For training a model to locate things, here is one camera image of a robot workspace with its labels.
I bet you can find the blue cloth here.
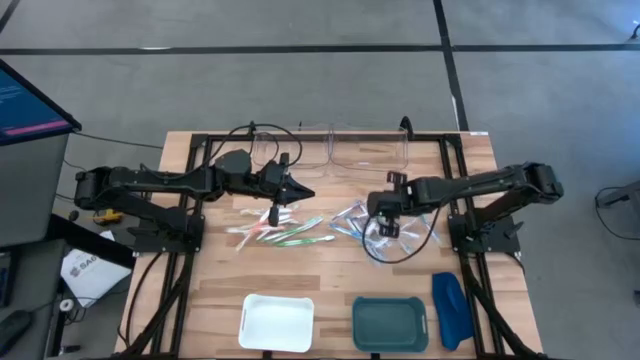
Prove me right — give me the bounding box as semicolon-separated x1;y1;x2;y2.
431;271;475;352

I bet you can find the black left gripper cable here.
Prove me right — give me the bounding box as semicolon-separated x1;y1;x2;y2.
197;121;305;176

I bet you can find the yellow black tool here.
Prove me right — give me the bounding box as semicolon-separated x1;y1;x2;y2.
92;208;125;226

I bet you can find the teal plastic bin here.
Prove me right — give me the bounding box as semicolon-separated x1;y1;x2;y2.
351;295;430;354

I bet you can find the black keyboard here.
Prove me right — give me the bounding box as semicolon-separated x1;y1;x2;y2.
0;249;14;309

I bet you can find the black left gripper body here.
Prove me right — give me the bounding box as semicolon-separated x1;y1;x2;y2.
257;153;291;227

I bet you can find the white paper sheet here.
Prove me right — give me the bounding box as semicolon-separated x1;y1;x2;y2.
59;248;133;309

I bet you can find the large black monitor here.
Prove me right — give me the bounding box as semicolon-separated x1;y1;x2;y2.
0;58;83;147

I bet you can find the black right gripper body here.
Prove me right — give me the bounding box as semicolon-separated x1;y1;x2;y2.
368;185;410;224

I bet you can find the dark grey desk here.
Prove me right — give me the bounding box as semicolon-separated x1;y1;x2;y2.
0;133;71;360

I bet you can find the black monitor cable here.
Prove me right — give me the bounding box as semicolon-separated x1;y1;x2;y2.
72;129;166;151

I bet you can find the clear plastic bin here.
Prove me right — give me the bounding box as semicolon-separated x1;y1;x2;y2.
251;122;334;179
327;122;410;174

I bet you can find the black aluminium frame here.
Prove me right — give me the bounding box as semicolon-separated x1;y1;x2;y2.
117;130;551;360

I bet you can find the white plastic bin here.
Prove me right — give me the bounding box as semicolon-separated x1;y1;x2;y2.
237;293;316;354

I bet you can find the black computer mouse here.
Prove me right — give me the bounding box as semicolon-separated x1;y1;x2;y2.
0;309;35;345

